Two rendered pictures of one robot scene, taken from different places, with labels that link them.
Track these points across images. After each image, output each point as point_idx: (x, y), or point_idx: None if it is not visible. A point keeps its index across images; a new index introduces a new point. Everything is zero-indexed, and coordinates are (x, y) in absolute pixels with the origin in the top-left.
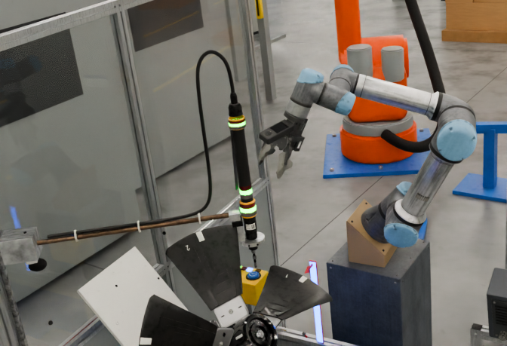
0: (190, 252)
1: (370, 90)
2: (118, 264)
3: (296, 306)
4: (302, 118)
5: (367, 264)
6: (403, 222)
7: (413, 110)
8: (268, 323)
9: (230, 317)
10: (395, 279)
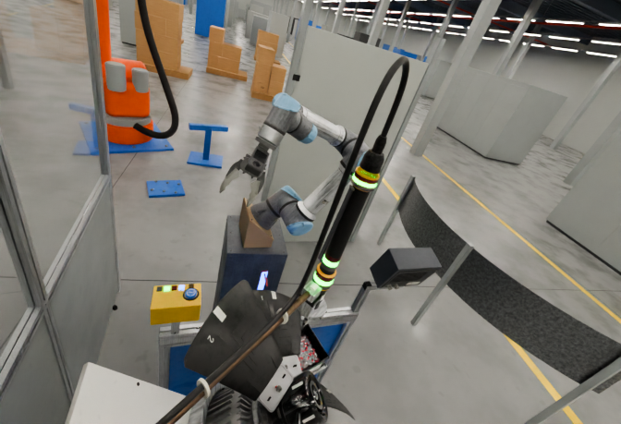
0: (215, 343)
1: (310, 121)
2: (78, 423)
3: (294, 330)
4: (276, 146)
5: (258, 247)
6: (308, 220)
7: (329, 139)
8: (310, 375)
9: (276, 394)
10: (285, 255)
